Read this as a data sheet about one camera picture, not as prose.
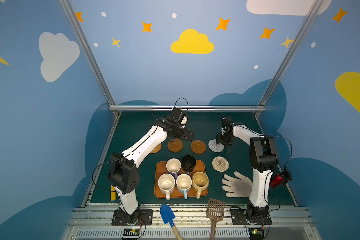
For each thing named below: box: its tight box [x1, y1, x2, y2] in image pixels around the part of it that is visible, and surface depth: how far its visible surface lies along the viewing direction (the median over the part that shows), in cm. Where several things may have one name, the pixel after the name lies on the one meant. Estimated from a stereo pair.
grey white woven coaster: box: [208, 139, 225, 153], surface depth 103 cm
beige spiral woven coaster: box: [212, 156, 230, 173], surface depth 95 cm
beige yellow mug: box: [192, 171, 210, 199], surface depth 79 cm
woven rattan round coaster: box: [150, 143, 162, 154], surface depth 103 cm
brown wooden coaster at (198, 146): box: [190, 140, 207, 154], surface depth 103 cm
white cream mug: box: [157, 173, 176, 200], surface depth 81 cm
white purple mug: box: [166, 158, 182, 180], surface depth 88 cm
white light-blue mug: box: [176, 173, 193, 200], surface depth 80 cm
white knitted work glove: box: [222, 171, 253, 198], surface depth 87 cm
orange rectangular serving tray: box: [154, 160, 209, 199], surface depth 84 cm
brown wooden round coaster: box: [167, 138, 184, 153], surface depth 103 cm
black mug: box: [181, 154, 197, 174], surface depth 88 cm
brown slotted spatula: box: [206, 198, 225, 240], surface depth 77 cm
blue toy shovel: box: [160, 204, 183, 240], surface depth 76 cm
